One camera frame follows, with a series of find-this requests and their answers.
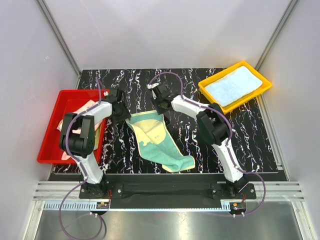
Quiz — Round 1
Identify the yellow green towel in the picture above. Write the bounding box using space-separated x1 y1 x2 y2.
125 110 196 173

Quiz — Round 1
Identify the light blue towel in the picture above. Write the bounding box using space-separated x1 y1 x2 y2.
204 66 263 107

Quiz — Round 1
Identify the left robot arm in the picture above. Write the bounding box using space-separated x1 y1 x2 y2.
59 88 131 198

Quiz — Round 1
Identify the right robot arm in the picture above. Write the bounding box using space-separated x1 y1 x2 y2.
147 83 250 200

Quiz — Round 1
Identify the pink towel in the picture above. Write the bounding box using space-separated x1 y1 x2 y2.
56 99 103 162

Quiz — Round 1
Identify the red plastic bin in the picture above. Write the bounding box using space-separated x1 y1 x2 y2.
37 89 99 165

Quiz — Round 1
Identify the yellow plastic tray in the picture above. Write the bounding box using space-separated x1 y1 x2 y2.
198 61 272 114

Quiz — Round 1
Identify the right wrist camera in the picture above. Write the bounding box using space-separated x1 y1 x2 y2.
147 83 171 99

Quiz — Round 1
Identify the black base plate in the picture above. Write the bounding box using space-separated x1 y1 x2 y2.
79 173 257 211

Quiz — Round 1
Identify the left aluminium frame post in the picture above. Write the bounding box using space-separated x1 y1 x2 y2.
35 0 82 89

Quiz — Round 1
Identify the aluminium frame post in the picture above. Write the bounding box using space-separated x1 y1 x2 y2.
254 0 300 71
35 0 82 89

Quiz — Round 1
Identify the white slotted cable duct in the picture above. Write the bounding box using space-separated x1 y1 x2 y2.
43 201 110 211

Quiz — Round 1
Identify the right aluminium frame post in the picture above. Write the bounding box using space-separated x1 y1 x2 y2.
254 0 300 71

